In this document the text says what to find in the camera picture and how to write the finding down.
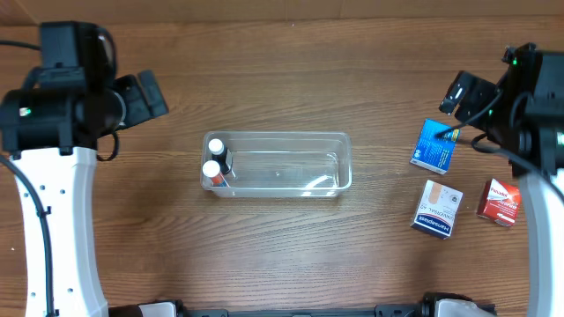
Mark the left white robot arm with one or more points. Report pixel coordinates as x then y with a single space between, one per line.
51 134

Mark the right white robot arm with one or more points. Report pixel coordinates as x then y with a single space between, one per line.
521 119

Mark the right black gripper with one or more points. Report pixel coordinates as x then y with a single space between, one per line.
468 91

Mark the blue medicine box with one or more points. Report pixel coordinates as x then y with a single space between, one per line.
433 150

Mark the white Hansaplast plaster box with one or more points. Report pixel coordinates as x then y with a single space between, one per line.
436 210

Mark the black tube white cap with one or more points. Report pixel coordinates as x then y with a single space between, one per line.
221 154

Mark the orange tube white cap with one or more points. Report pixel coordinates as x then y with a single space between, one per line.
212 175

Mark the red Panadol box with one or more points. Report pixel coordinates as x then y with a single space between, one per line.
500 203

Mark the clear plastic container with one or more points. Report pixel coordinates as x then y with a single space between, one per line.
283 164

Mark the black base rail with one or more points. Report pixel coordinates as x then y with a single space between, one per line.
433 304

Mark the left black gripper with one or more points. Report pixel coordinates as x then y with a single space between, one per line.
144 99

